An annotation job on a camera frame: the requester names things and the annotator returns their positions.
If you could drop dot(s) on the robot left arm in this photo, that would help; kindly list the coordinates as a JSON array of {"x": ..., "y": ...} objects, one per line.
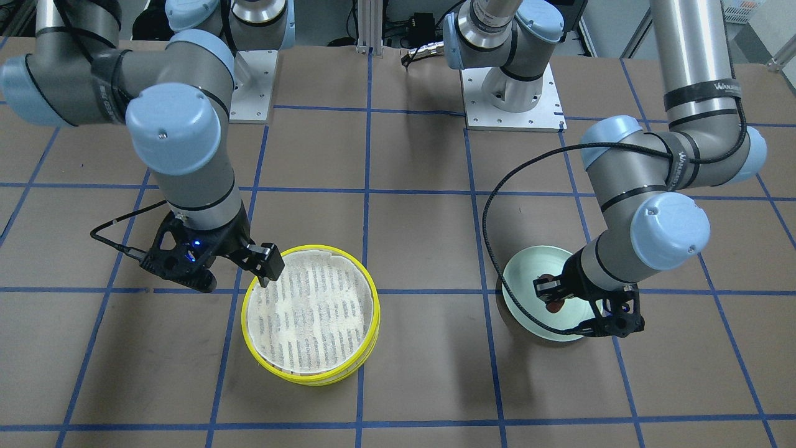
[{"x": 635, "y": 174}]

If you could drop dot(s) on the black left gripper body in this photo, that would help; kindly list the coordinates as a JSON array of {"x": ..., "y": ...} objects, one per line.
[{"x": 575, "y": 278}]

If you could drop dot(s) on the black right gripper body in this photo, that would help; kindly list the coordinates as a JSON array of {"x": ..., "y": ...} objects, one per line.
[{"x": 227, "y": 240}]

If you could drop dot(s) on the yellow bamboo steamer tray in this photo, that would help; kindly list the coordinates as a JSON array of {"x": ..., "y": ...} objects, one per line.
[{"x": 318, "y": 323}]

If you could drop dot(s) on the aluminium frame post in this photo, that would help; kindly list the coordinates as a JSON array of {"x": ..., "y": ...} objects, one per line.
[{"x": 370, "y": 19}]

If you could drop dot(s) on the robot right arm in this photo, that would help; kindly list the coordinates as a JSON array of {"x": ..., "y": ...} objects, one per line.
[{"x": 78, "y": 75}]

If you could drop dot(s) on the dark red bun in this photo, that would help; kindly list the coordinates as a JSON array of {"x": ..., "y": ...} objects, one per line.
[{"x": 550, "y": 290}]

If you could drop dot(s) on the black electronics box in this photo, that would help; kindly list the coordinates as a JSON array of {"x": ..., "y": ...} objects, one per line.
[{"x": 420, "y": 29}]

